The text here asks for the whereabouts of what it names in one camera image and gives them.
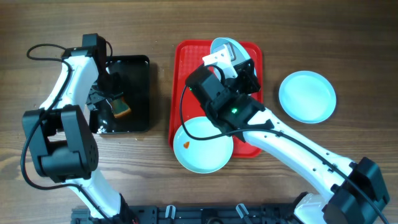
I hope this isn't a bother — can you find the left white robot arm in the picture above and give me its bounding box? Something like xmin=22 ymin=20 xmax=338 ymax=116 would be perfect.
xmin=21 ymin=33 xmax=138 ymax=223

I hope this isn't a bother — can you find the red plastic tray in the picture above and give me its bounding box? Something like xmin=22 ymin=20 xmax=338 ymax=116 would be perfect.
xmin=168 ymin=40 xmax=263 ymax=147

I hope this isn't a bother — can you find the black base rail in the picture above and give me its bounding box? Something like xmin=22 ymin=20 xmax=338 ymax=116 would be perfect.
xmin=70 ymin=202 xmax=312 ymax=224

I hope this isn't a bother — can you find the orange green scrub sponge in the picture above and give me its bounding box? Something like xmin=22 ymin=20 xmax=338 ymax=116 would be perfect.
xmin=110 ymin=96 xmax=131 ymax=119

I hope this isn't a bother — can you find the light blue plate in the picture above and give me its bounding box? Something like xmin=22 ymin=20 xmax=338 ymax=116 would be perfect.
xmin=278 ymin=70 xmax=337 ymax=124
xmin=173 ymin=116 xmax=234 ymax=174
xmin=210 ymin=37 xmax=251 ymax=66

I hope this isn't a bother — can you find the black plastic basin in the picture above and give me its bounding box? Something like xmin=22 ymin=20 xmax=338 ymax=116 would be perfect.
xmin=89 ymin=55 xmax=150 ymax=134

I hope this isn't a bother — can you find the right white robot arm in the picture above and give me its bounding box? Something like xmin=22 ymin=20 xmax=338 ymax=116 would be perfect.
xmin=185 ymin=59 xmax=389 ymax=223

